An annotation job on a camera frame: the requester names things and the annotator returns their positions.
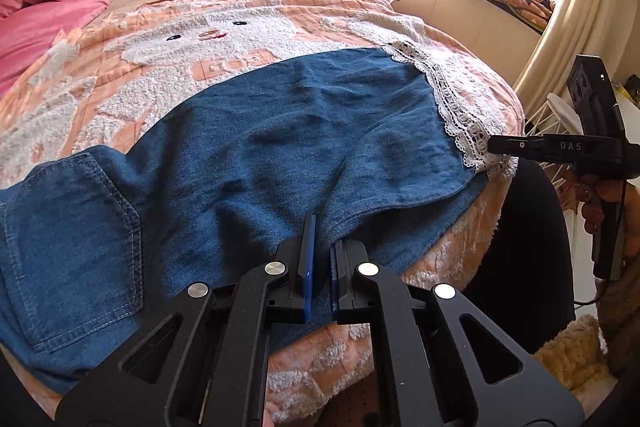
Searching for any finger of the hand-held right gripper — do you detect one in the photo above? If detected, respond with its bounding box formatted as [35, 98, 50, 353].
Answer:
[487, 134, 547, 160]

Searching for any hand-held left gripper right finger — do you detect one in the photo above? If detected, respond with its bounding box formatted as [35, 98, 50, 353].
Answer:
[329, 239, 586, 427]

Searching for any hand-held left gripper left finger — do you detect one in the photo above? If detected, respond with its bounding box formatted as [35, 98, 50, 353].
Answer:
[55, 213, 321, 427]

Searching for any blue denim pants lace hem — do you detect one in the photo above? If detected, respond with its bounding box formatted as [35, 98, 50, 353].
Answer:
[0, 41, 501, 395]

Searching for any person's right forearm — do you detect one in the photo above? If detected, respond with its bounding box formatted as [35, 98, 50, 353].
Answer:
[595, 252, 640, 375]

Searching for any person's right hand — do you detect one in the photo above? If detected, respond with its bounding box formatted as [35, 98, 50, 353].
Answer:
[562, 169, 640, 263]

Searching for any brown cartoon floor mat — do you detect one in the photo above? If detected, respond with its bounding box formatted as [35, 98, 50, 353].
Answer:
[320, 377, 391, 427]

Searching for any cream curtain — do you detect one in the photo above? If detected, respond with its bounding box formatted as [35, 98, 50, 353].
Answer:
[512, 0, 618, 108]

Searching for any orange patterned cloth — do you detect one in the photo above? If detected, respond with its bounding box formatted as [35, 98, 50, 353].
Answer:
[490, 0, 556, 25]

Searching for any cream fuzzy robe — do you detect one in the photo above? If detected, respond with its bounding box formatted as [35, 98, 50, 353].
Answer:
[532, 314, 611, 393]

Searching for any orange bear-print blanket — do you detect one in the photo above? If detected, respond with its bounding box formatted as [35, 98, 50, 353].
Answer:
[0, 0, 526, 427]

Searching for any pink duvet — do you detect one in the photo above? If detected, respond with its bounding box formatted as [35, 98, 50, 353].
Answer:
[0, 0, 111, 92]

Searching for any white wire rack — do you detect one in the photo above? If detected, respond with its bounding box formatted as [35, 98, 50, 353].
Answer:
[522, 92, 586, 208]

